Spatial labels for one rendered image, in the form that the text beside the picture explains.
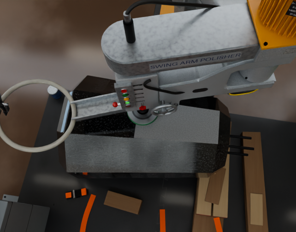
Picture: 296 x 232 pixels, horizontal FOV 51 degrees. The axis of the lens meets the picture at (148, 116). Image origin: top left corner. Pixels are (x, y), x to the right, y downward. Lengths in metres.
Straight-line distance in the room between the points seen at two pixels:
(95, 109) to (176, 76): 0.64
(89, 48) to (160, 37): 2.08
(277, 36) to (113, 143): 1.25
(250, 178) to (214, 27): 1.72
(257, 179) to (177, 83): 1.49
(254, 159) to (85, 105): 1.57
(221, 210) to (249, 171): 0.44
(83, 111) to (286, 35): 1.25
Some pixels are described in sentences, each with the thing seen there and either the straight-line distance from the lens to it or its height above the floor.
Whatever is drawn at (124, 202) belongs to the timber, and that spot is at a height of 0.14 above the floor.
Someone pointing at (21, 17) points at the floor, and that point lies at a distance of 3.85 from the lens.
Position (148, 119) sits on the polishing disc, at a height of 0.84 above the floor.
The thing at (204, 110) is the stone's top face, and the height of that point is 0.80.
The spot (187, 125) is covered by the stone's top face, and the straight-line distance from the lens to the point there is 2.10.
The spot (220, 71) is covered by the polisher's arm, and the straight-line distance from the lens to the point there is 1.55.
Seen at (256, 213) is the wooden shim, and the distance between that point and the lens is 2.80.
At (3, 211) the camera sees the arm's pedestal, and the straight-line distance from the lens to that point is 2.24.
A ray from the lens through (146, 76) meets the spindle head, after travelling 1.43.
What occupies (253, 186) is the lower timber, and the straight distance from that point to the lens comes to 2.83.
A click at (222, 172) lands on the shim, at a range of 2.66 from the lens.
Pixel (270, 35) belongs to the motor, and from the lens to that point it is 1.40.
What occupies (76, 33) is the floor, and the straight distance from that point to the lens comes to 3.51.
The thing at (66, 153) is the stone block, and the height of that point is 0.69.
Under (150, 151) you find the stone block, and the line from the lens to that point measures 2.12.
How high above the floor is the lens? 2.80
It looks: 71 degrees down
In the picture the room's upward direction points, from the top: 7 degrees counter-clockwise
